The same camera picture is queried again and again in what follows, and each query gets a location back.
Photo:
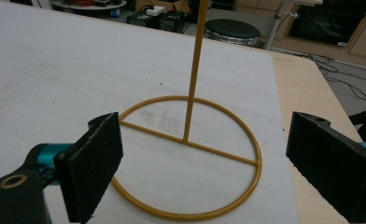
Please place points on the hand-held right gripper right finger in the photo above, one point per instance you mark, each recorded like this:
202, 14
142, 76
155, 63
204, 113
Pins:
330, 168

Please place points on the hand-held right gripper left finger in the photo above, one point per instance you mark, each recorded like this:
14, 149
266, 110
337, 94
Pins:
87, 174

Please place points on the white table mat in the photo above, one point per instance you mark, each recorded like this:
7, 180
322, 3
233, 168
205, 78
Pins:
63, 77

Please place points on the black cabinet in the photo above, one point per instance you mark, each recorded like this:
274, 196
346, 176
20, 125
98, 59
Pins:
330, 21

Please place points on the white metal table leg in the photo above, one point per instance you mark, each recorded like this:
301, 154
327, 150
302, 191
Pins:
274, 28

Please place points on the white round table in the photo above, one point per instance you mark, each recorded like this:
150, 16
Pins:
87, 7

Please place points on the black round stool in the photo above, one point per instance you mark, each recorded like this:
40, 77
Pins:
232, 31

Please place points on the black equipment box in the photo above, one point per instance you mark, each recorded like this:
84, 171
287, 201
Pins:
159, 20

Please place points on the white power adapter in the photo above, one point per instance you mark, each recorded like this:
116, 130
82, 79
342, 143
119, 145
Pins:
155, 10

